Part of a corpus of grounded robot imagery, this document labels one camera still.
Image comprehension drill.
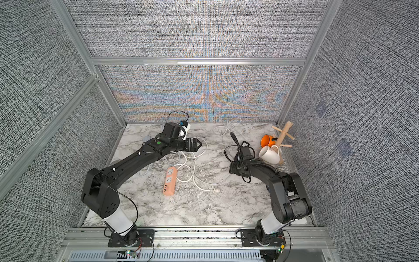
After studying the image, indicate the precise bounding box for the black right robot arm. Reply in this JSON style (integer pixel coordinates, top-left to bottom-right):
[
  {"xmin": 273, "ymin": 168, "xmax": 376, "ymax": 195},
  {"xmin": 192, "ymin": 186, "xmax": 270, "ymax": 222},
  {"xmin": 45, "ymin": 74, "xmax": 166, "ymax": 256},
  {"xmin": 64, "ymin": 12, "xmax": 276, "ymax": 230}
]
[{"xmin": 227, "ymin": 142, "xmax": 313, "ymax": 245}]

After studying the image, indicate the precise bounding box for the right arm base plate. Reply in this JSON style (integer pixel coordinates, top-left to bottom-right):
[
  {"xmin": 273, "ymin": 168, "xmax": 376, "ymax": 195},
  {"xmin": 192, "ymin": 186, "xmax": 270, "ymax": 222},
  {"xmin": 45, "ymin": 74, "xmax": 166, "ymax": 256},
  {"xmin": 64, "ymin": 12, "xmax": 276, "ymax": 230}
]
[{"xmin": 236, "ymin": 228, "xmax": 287, "ymax": 247}]

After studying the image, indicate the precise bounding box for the pink power strip white cord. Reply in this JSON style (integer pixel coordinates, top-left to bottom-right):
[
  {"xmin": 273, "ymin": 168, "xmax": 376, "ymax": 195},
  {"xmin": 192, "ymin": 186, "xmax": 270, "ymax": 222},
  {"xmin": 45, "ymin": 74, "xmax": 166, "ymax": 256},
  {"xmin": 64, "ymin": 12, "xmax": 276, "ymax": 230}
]
[{"xmin": 162, "ymin": 150, "xmax": 220, "ymax": 198}]

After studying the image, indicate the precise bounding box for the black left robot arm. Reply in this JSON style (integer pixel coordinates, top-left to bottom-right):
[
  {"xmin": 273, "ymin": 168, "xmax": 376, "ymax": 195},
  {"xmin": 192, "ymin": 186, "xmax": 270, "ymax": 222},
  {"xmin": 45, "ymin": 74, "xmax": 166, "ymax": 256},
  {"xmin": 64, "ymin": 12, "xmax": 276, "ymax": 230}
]
[{"xmin": 81, "ymin": 120, "xmax": 202, "ymax": 246}]

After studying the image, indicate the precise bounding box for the wooden mug tree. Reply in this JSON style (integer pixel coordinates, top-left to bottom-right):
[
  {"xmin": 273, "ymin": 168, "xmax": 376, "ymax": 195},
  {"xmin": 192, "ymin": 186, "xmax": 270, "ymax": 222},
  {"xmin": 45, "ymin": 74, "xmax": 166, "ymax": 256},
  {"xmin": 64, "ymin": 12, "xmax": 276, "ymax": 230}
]
[{"xmin": 272, "ymin": 121, "xmax": 295, "ymax": 152}]

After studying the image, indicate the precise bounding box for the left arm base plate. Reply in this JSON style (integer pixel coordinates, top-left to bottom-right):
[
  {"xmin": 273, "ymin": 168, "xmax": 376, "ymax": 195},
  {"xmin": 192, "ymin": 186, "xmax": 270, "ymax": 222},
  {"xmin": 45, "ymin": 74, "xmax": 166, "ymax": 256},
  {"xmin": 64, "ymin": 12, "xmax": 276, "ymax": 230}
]
[{"xmin": 108, "ymin": 229, "xmax": 155, "ymax": 248}]

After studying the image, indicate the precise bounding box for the aluminium front rail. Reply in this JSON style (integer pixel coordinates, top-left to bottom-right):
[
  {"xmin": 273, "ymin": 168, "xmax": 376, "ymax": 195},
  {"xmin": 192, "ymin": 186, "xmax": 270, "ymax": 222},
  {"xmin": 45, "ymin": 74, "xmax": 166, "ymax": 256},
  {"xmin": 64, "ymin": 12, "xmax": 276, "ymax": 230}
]
[{"xmin": 55, "ymin": 225, "xmax": 339, "ymax": 262}]

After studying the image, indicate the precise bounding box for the orange mug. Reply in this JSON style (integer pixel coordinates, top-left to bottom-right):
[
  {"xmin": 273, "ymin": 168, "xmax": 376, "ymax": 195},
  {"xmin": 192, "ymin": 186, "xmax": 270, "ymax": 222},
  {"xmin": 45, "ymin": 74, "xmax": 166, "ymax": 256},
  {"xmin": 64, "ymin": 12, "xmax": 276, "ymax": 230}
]
[{"xmin": 260, "ymin": 134, "xmax": 277, "ymax": 148}]

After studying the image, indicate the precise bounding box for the white mug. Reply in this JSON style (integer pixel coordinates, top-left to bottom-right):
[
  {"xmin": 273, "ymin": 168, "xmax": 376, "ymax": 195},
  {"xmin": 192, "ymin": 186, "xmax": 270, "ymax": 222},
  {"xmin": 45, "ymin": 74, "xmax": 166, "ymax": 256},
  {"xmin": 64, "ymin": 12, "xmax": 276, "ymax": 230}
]
[{"xmin": 259, "ymin": 145, "xmax": 283, "ymax": 165}]

